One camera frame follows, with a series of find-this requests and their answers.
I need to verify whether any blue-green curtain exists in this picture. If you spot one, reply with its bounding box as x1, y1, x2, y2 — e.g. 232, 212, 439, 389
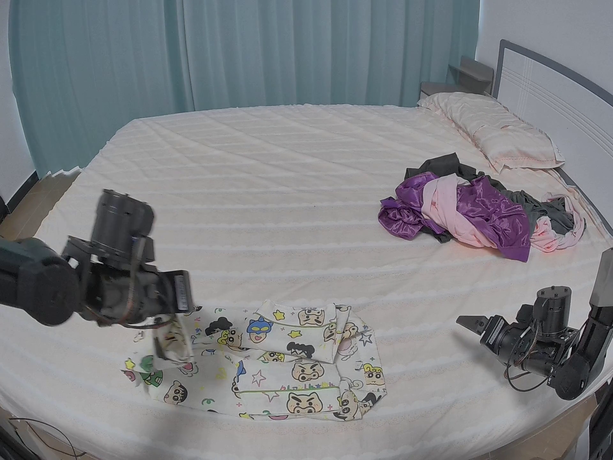
10, 0, 481, 178

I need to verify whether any pale pink pillow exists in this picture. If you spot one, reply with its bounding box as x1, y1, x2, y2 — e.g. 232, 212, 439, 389
416, 91, 566, 173

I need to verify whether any pile of clothes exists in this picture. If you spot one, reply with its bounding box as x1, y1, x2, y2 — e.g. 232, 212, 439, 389
377, 151, 589, 262

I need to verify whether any bed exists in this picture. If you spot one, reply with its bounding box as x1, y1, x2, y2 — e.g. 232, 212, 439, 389
0, 40, 613, 460

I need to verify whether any grey bedside table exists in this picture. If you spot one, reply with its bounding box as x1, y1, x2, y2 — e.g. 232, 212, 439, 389
419, 56, 494, 98

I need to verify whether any white printed pyjama top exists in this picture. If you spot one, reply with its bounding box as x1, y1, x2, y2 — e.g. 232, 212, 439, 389
122, 302, 388, 423

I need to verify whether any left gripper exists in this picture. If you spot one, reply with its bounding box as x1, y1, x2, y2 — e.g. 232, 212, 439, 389
136, 270, 194, 322

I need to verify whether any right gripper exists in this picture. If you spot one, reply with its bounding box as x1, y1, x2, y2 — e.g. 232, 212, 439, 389
456, 315, 525, 360

